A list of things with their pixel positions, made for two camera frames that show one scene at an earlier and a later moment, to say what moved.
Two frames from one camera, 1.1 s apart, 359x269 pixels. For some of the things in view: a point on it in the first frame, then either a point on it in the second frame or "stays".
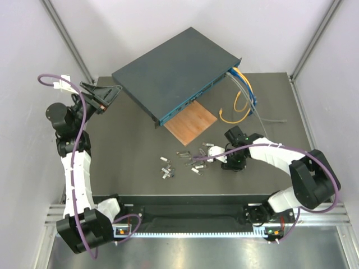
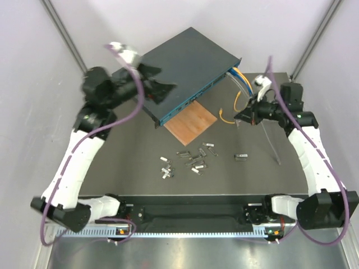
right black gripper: x=229 y=165 → x=251 y=115
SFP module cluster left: x=167 y=172 stays
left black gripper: x=107 y=93 → x=160 y=90
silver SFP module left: x=165 y=159 stays
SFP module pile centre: x=198 y=162 stays
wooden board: x=190 y=123 stays
